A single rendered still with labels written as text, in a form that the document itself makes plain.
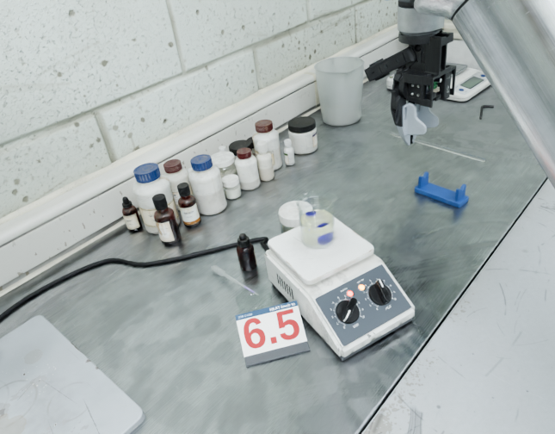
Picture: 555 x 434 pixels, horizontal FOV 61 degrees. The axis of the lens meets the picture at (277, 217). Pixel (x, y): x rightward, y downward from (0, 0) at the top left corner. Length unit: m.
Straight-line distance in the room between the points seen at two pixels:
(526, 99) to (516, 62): 0.02
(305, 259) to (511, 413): 0.31
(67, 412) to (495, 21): 0.63
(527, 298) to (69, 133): 0.82
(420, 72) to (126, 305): 0.63
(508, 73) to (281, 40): 1.03
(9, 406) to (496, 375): 0.63
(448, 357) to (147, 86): 0.76
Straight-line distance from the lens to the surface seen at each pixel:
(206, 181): 0.93
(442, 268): 0.80
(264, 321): 0.68
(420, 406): 0.62
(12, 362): 0.81
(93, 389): 0.71
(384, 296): 0.66
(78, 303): 0.87
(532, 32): 0.32
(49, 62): 0.94
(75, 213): 0.96
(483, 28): 0.33
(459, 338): 0.70
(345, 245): 0.69
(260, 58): 1.26
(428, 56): 0.86
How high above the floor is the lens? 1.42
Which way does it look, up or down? 34 degrees down
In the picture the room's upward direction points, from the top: 8 degrees counter-clockwise
